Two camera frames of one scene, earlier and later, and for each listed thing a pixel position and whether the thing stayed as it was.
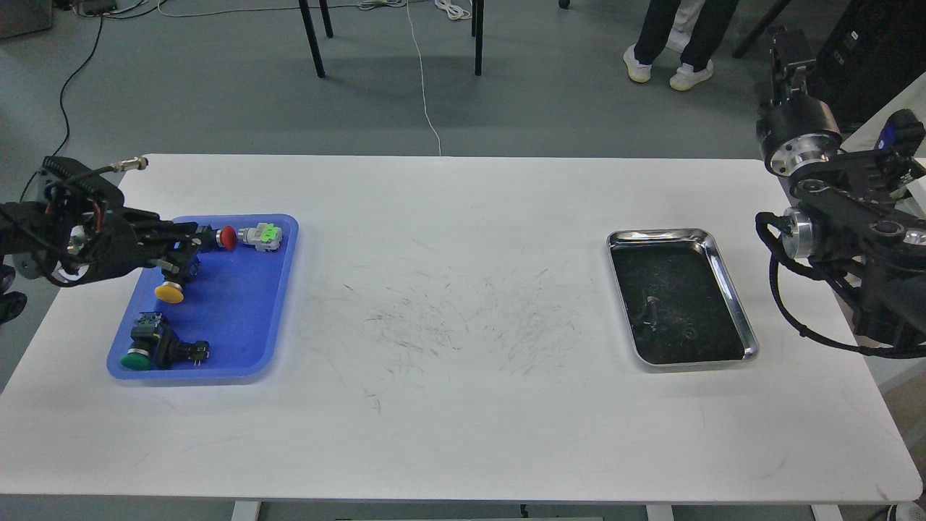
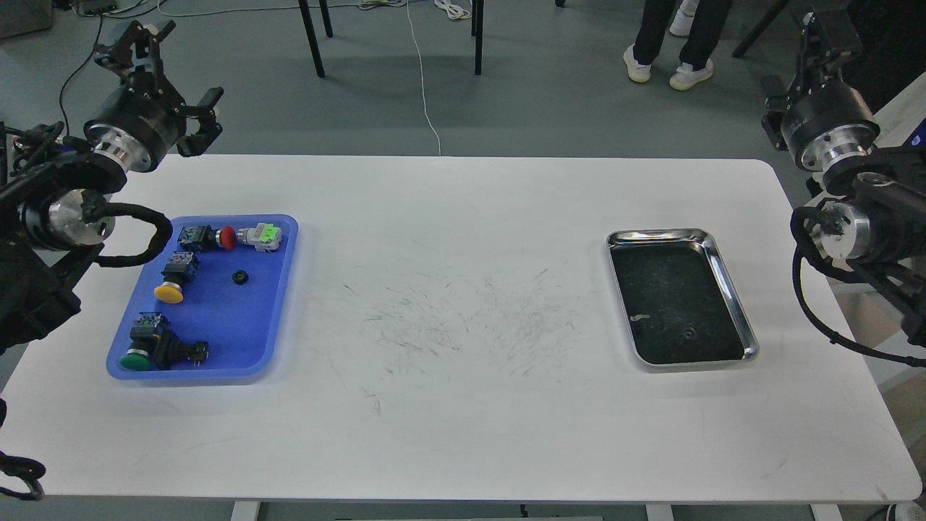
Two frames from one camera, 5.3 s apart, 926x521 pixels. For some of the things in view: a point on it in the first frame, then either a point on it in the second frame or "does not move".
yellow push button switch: (171, 290) does not move
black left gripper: (120, 242) -> (136, 128)
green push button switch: (155, 345) does not move
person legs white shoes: (692, 29) does not move
